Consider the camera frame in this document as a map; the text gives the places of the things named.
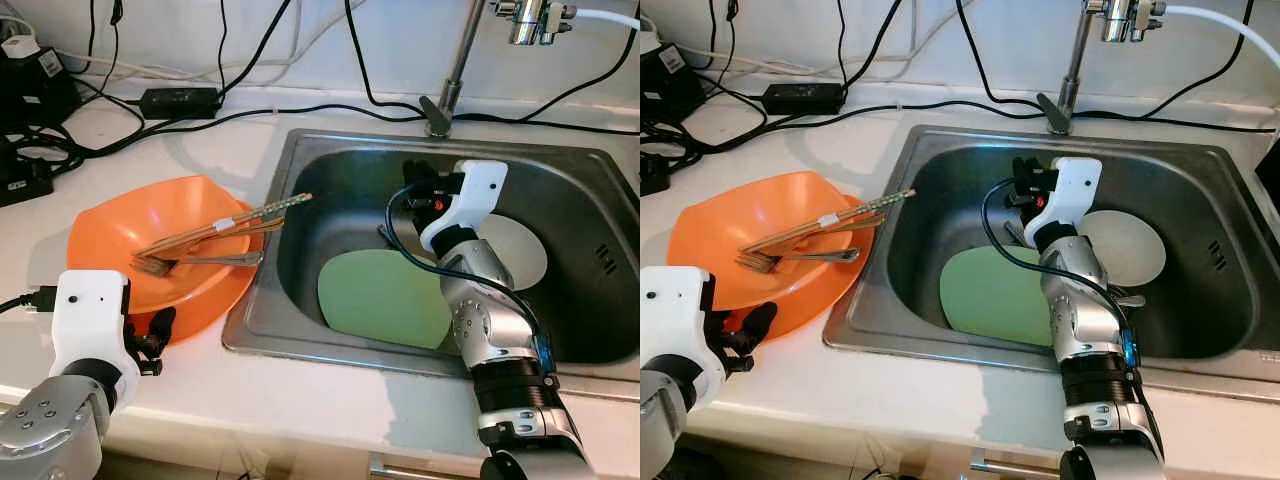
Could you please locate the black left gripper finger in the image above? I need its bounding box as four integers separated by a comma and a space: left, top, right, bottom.
738, 300, 780, 349
148, 305, 179, 349

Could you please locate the orange plastic bowl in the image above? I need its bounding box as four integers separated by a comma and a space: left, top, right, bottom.
65, 175, 265, 346
667, 170, 874, 343

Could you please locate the white kitchen base cabinet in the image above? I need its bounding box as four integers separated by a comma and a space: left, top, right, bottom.
690, 440, 1066, 480
100, 445, 486, 480

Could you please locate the white plate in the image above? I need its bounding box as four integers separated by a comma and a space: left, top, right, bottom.
478, 213, 549, 291
1078, 208, 1167, 291

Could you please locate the chrome faucet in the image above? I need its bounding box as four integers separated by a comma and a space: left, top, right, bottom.
420, 0, 579, 139
1037, 0, 1168, 137

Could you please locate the stainless steel sink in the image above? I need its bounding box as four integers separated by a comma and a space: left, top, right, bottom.
823, 125, 1280, 379
222, 128, 641, 379

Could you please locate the black power strip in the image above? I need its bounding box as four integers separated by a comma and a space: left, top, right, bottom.
640, 150, 673, 196
0, 140, 56, 208

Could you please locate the black power adapter brick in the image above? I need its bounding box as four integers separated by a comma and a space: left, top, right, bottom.
762, 82, 846, 116
138, 87, 223, 121

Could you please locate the black charger box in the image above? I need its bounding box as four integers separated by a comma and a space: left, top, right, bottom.
640, 42, 701, 126
0, 45, 81, 136

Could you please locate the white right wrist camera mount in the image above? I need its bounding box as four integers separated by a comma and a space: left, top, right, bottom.
420, 160, 509, 253
1030, 157, 1104, 249

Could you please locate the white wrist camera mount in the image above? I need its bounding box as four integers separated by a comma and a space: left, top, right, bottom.
48, 268, 143, 389
640, 265, 729, 386
420, 160, 509, 253
1030, 157, 1104, 249

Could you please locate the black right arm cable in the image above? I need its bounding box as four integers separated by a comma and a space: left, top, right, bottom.
981, 178, 1141, 366
385, 183, 553, 376

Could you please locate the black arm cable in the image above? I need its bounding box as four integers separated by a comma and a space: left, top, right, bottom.
981, 178, 1141, 366
0, 286, 57, 315
385, 183, 553, 376

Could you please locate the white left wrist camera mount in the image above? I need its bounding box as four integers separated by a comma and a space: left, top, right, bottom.
640, 265, 729, 386
48, 268, 143, 389

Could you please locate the black counter cable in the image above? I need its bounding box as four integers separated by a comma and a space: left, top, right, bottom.
700, 95, 1280, 161
50, 100, 641, 166

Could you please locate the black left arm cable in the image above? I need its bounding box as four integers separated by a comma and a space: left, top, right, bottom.
0, 286, 57, 315

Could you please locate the black wall cable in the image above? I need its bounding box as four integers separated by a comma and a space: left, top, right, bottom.
343, 0, 427, 116
845, 0, 909, 89
220, 0, 294, 96
955, 0, 1043, 113
1075, 0, 1259, 123
455, 28, 641, 123

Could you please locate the silver drawer handle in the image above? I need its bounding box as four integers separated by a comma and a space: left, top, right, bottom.
368, 452, 479, 480
968, 448, 1066, 480

